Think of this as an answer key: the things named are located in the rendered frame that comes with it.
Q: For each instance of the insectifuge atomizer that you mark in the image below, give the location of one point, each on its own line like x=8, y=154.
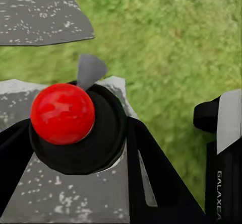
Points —
x=80, y=128

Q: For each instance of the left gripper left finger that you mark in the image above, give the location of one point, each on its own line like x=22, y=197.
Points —
x=15, y=154

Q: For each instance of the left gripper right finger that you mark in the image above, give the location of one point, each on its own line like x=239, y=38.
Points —
x=176, y=204

